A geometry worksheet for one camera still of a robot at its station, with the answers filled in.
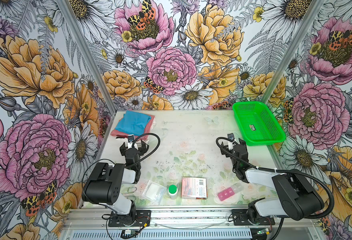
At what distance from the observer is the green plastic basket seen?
39.8 inches

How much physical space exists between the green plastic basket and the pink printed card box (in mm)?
401

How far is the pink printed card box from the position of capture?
79cm
